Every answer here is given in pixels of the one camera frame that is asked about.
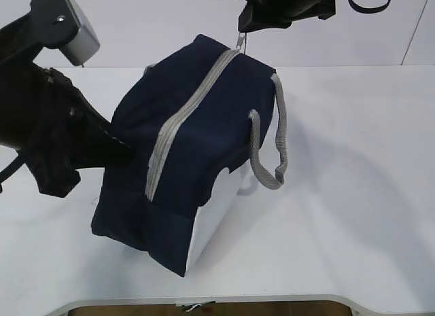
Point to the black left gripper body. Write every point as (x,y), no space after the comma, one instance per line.
(48,24)

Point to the small debris under table edge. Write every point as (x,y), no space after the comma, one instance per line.
(188,307)

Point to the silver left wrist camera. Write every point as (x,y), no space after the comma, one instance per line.
(85,43)

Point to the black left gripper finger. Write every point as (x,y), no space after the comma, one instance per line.
(56,183)
(93,142)

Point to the navy blue lunch bag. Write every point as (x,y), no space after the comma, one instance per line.
(198,121)

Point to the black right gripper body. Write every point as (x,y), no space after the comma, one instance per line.
(294,10)

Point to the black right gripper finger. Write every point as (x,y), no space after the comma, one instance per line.
(253,19)

